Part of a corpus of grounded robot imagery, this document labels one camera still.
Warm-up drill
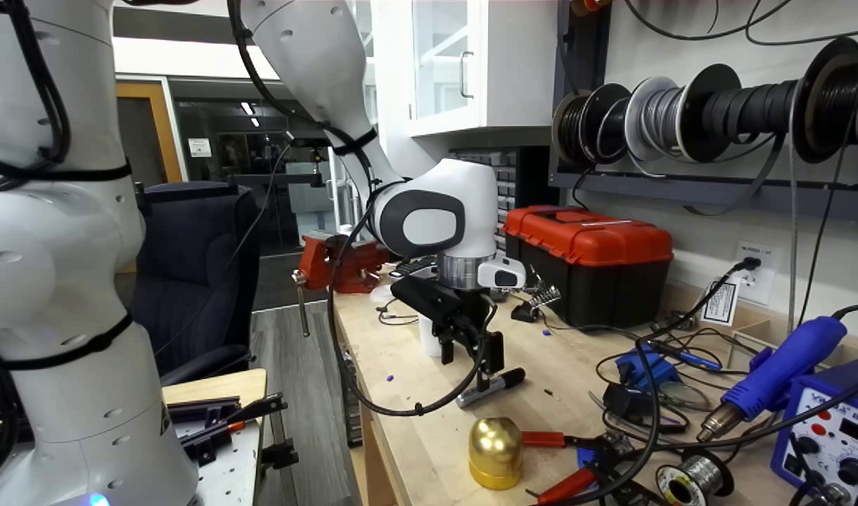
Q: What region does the red handled cutter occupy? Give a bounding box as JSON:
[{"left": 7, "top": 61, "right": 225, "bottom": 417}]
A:
[{"left": 535, "top": 466, "right": 595, "bottom": 506}]

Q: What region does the small parts drawer cabinet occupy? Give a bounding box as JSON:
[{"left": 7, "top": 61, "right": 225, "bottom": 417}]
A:
[{"left": 456, "top": 153, "right": 518, "bottom": 233}]

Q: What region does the black wire spool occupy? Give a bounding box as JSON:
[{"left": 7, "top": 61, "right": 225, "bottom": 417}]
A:
[
  {"left": 550, "top": 85, "right": 629, "bottom": 168},
  {"left": 674, "top": 64, "right": 795, "bottom": 162},
  {"left": 791, "top": 36, "right": 858, "bottom": 162}
]

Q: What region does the white cup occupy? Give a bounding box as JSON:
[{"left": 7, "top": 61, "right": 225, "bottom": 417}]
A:
[{"left": 420, "top": 318, "right": 441, "bottom": 361}]

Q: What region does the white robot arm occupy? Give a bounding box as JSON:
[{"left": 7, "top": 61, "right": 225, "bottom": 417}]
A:
[{"left": 0, "top": 0, "right": 526, "bottom": 506}]

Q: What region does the black wire spool right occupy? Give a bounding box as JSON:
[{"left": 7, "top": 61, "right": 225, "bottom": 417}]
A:
[{"left": 791, "top": 36, "right": 858, "bottom": 162}]

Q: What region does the grey black marker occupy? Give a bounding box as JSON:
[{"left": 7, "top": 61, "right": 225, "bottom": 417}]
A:
[{"left": 456, "top": 368, "right": 526, "bottom": 411}]

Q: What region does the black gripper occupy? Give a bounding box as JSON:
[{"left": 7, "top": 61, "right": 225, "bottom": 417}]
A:
[{"left": 391, "top": 278, "right": 504, "bottom": 380}]

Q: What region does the helping hands soldering stand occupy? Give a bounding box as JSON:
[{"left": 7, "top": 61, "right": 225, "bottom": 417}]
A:
[{"left": 508, "top": 287, "right": 560, "bottom": 324}]

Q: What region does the solder wire spool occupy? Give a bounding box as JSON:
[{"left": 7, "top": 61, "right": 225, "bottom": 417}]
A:
[{"left": 656, "top": 455, "right": 733, "bottom": 506}]

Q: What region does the white wall cabinet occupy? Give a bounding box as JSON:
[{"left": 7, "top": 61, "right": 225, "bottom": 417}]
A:
[{"left": 401, "top": 0, "right": 557, "bottom": 139}]

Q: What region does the perforated white side table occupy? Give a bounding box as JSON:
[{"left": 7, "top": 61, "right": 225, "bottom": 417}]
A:
[{"left": 159, "top": 365, "right": 269, "bottom": 506}]

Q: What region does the white wall power outlet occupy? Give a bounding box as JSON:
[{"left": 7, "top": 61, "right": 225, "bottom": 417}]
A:
[{"left": 736, "top": 241, "right": 773, "bottom": 303}]

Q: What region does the dark blue office chair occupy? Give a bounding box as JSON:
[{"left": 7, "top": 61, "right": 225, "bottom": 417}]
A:
[{"left": 130, "top": 181, "right": 258, "bottom": 382}]

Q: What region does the white wire spool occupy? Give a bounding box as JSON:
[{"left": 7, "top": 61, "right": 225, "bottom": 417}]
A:
[{"left": 625, "top": 77, "right": 684, "bottom": 160}]

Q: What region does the blue plastic connector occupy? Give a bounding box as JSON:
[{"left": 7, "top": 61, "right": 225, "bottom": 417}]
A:
[{"left": 617, "top": 352, "right": 677, "bottom": 390}]

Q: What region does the black wire spool left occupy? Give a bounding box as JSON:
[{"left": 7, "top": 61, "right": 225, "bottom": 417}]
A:
[{"left": 550, "top": 85, "right": 629, "bottom": 168}]

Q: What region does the blue soldering station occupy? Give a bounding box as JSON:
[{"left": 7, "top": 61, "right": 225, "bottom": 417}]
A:
[{"left": 771, "top": 361, "right": 858, "bottom": 506}]

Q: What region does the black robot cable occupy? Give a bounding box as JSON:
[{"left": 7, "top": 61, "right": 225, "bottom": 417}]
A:
[{"left": 225, "top": 0, "right": 486, "bottom": 418}]

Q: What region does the black wire spool middle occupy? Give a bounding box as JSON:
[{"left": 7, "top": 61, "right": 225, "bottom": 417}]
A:
[{"left": 674, "top": 64, "right": 795, "bottom": 162}]

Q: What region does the red bench vise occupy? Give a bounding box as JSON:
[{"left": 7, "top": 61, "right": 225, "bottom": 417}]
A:
[{"left": 293, "top": 237, "right": 391, "bottom": 296}]

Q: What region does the gold bell dome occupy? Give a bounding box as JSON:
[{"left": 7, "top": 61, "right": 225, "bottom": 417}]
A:
[{"left": 467, "top": 417, "right": 524, "bottom": 491}]

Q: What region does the red black toolbox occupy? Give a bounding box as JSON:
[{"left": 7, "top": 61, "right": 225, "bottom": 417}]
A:
[{"left": 504, "top": 206, "right": 671, "bottom": 330}]

